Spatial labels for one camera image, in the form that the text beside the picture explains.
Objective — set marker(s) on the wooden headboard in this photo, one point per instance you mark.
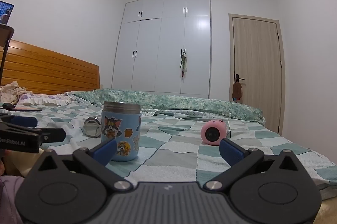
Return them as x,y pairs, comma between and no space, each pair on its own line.
50,71

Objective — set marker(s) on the laptop screen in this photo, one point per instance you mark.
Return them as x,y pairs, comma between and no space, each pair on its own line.
5,12

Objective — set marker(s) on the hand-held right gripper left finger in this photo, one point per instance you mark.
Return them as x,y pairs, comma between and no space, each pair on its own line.
104,152

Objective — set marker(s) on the green hanging ornament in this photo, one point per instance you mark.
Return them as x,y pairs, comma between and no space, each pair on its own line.
183,64

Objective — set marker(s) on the flat dark tablet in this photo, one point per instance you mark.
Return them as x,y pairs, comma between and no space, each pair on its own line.
21,109

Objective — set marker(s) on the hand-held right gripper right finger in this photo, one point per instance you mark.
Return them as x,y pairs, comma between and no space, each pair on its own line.
231,152

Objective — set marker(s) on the white wardrobe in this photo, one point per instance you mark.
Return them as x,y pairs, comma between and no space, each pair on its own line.
163,47

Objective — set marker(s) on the pink cup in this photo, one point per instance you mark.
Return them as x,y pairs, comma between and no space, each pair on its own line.
213,132

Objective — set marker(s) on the checkered bedsheet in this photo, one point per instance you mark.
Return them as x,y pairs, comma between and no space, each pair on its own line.
173,145

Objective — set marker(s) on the purple floral pillow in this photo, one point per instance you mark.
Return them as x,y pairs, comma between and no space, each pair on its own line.
44,99

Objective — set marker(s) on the crumpled cream cloth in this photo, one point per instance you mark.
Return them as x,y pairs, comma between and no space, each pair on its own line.
11,91

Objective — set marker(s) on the person's left forearm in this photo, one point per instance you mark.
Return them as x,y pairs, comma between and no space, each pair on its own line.
8,200

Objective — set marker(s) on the beige wooden door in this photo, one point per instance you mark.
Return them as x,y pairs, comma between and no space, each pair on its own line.
256,71

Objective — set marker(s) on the black stand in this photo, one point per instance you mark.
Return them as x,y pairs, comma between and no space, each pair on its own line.
4,37

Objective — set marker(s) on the brown hanging pouch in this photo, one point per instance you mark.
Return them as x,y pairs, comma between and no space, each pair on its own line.
237,91

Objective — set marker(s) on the green floral blanket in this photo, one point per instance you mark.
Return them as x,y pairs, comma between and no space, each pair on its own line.
171,101

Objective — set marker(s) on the black computer mouse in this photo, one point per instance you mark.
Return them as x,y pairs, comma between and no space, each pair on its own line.
8,105

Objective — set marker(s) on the blue cartoon cup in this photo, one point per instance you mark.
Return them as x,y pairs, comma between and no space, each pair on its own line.
121,131

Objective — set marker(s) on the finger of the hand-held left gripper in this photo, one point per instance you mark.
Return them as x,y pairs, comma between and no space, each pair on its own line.
23,121
54,135

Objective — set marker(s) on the steel cup lid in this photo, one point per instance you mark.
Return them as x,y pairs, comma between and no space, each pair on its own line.
91,127

